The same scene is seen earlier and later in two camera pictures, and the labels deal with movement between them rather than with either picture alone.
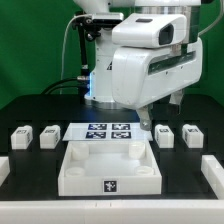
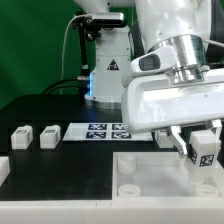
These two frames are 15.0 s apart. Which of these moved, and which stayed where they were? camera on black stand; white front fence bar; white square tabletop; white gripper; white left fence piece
Moved: white gripper; white square tabletop
Stayed: white front fence bar; camera on black stand; white left fence piece
